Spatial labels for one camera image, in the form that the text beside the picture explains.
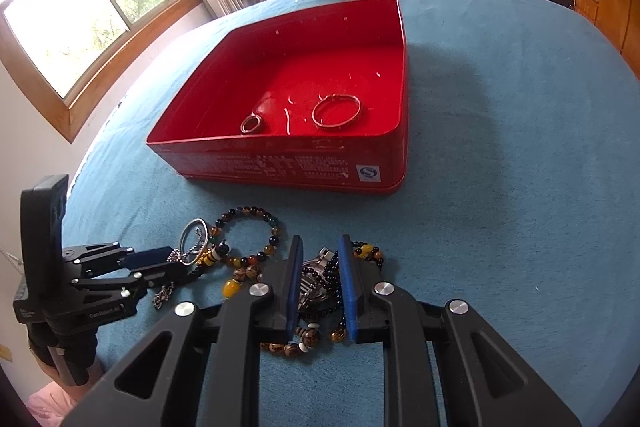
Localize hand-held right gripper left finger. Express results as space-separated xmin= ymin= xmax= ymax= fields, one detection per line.
xmin=60 ymin=235 xmax=305 ymax=427

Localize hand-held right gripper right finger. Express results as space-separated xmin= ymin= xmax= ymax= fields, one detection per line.
xmin=337 ymin=234 xmax=583 ymax=427

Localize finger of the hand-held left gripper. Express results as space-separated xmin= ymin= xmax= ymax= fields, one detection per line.
xmin=62 ymin=241 xmax=175 ymax=270
xmin=74 ymin=263 xmax=210 ymax=309

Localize silver metal wristwatch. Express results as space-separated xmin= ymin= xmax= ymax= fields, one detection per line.
xmin=299 ymin=247 xmax=336 ymax=313

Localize silver metal chain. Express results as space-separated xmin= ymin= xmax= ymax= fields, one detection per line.
xmin=152 ymin=247 xmax=201 ymax=310

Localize black bead necklace amber beads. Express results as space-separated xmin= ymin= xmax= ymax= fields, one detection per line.
xmin=300 ymin=241 xmax=386 ymax=343

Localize brown wooden bead bracelet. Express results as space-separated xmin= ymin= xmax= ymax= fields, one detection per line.
xmin=222 ymin=277 xmax=321 ymax=358

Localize multicolour bead bracelet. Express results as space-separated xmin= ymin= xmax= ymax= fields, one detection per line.
xmin=210 ymin=206 xmax=286 ymax=283

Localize red tin box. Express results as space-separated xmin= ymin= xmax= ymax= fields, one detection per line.
xmin=146 ymin=0 xmax=408 ymax=196

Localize person's left forearm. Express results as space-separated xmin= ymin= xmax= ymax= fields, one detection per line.
xmin=27 ymin=357 xmax=103 ymax=427

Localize large thin metal bangle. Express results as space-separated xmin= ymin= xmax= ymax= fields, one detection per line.
xmin=312 ymin=94 xmax=362 ymax=128

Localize blue tablecloth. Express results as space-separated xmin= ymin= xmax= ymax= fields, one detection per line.
xmin=62 ymin=0 xmax=640 ymax=427

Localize wooden framed window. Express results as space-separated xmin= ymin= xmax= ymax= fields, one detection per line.
xmin=0 ymin=0 xmax=203 ymax=142

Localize wooden cabinet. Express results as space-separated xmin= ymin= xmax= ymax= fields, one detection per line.
xmin=595 ymin=0 xmax=640 ymax=80

